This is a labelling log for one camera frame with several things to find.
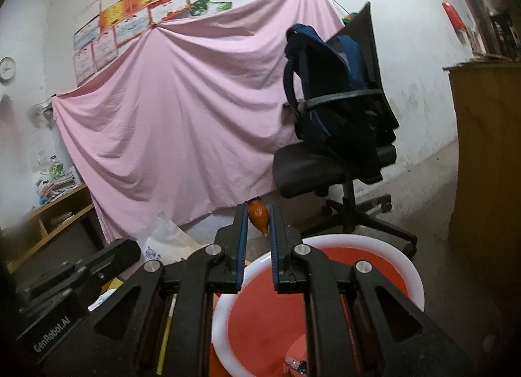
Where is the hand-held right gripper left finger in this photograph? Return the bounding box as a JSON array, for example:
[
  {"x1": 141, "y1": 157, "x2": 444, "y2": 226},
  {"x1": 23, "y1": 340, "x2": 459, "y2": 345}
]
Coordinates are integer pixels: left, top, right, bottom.
[{"x1": 77, "y1": 203, "x2": 250, "y2": 377}]

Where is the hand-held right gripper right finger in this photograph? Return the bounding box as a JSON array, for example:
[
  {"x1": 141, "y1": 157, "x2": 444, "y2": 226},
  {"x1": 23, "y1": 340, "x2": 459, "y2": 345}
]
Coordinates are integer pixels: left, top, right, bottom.
[{"x1": 269, "y1": 203, "x2": 462, "y2": 377}]

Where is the orange snack wrapper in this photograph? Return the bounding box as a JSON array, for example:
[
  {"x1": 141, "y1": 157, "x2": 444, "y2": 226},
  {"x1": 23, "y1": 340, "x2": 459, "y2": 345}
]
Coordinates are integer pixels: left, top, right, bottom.
[{"x1": 246, "y1": 196, "x2": 270, "y2": 237}]

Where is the red basin with white rim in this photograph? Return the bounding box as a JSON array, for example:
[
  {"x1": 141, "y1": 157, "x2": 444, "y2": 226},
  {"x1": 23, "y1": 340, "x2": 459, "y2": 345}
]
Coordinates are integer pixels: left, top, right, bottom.
[{"x1": 212, "y1": 234, "x2": 425, "y2": 377}]

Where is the white plastic bag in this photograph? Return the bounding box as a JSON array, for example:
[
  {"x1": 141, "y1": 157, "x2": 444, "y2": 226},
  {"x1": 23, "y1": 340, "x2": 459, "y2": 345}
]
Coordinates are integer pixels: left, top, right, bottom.
[{"x1": 136, "y1": 212, "x2": 210, "y2": 268}]

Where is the black office chair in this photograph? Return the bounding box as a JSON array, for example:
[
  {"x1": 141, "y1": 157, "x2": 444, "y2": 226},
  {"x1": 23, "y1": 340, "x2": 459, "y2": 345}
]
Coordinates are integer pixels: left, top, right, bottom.
[{"x1": 272, "y1": 1, "x2": 418, "y2": 259}]

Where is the thin yellow stick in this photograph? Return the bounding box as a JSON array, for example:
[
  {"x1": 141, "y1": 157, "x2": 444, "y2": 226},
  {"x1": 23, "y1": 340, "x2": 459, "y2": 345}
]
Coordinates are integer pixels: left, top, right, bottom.
[{"x1": 157, "y1": 293, "x2": 178, "y2": 375}]

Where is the small crumpled wrapper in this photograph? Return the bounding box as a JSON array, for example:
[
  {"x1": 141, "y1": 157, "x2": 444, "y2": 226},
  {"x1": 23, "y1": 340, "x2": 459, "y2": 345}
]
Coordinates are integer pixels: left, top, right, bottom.
[{"x1": 285, "y1": 356, "x2": 308, "y2": 376}]

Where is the wooden shelf desk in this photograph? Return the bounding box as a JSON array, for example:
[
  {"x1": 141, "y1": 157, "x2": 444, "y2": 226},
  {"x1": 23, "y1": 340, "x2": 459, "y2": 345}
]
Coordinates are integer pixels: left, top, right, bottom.
[{"x1": 0, "y1": 183, "x2": 106, "y2": 274}]

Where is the pink hanging sheet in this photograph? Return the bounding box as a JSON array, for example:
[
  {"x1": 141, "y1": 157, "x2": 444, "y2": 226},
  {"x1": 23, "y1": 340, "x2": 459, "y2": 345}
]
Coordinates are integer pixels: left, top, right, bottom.
[{"x1": 52, "y1": 0, "x2": 346, "y2": 241}]

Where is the pile of books and papers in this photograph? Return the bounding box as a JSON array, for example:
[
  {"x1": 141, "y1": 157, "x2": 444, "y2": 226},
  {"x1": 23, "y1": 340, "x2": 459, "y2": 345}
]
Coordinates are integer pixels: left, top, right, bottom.
[{"x1": 35, "y1": 165, "x2": 86, "y2": 204}]

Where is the dark blue backpack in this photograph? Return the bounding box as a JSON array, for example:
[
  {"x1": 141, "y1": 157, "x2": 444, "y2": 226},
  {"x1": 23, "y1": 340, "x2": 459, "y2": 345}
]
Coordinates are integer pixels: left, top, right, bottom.
[{"x1": 283, "y1": 23, "x2": 401, "y2": 184}]

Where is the wooden cabinet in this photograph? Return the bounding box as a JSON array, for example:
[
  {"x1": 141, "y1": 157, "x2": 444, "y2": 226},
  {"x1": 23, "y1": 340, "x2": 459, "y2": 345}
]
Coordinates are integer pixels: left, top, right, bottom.
[{"x1": 443, "y1": 57, "x2": 521, "y2": 321}]

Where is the red hanging decoration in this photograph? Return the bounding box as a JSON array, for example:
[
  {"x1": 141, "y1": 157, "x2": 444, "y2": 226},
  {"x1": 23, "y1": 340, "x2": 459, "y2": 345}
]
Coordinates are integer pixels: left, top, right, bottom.
[{"x1": 442, "y1": 0, "x2": 468, "y2": 41}]

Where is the grey wall rack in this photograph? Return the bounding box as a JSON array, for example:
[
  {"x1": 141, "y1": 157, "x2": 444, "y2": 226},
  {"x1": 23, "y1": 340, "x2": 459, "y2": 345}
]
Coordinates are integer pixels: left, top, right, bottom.
[{"x1": 33, "y1": 100, "x2": 58, "y2": 121}]

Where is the green wall poster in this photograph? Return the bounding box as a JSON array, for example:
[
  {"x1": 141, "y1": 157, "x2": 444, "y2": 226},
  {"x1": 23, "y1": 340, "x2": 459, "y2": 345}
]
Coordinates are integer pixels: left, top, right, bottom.
[{"x1": 189, "y1": 0, "x2": 233, "y2": 17}]

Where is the group of framed wall certificates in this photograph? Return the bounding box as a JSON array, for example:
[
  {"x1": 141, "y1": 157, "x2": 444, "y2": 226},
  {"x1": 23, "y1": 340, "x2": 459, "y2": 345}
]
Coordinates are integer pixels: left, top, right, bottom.
[{"x1": 72, "y1": 0, "x2": 212, "y2": 86}]

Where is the round wall clock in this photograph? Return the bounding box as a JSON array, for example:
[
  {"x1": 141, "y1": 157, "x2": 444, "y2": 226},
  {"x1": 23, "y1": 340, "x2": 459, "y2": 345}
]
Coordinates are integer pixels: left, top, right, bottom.
[{"x1": 0, "y1": 56, "x2": 17, "y2": 83}]

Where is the brown wooden frame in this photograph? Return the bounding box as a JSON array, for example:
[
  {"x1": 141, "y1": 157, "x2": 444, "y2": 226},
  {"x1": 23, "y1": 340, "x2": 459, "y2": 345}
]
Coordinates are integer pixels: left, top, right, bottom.
[{"x1": 458, "y1": 0, "x2": 521, "y2": 60}]

